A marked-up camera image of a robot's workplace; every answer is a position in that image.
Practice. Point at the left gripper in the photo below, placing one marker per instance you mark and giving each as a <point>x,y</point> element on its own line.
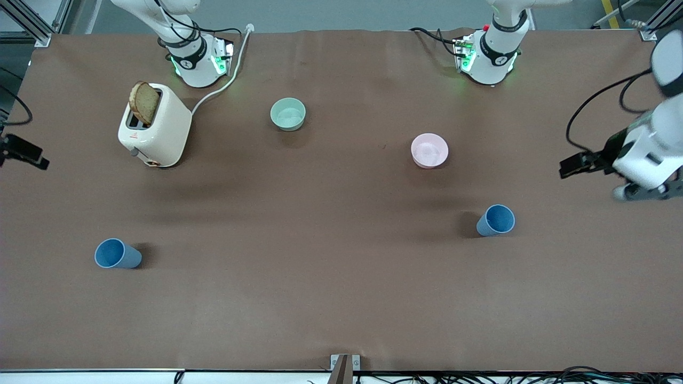
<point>605,153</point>

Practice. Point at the blue plastic cup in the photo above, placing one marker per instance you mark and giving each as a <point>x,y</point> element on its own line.
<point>496,220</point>
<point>114,254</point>

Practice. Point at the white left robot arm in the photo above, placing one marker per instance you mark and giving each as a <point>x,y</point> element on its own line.
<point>496,58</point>

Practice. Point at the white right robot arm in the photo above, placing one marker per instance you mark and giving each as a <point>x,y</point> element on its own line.
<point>195,64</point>

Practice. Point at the brown bread slice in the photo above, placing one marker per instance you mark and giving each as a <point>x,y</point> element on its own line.
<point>144,102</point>

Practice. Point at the cream white toaster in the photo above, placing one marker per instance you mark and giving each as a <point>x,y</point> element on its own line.
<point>163,133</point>

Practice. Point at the pink bowl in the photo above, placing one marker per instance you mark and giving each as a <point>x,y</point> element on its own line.
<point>429,151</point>

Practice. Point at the mint green bowl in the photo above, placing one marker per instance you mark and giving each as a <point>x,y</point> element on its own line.
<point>288,114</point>

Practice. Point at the brown table cover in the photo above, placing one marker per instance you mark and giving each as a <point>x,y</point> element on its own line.
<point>341,293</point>

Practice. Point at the aluminium frame profile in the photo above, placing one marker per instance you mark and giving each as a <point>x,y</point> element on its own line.
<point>661,18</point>
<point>32,24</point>

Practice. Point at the white table edge rail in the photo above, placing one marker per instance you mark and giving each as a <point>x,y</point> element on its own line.
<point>80,377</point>

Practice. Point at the grey metal bracket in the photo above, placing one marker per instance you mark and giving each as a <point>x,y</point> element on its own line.
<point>344,368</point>

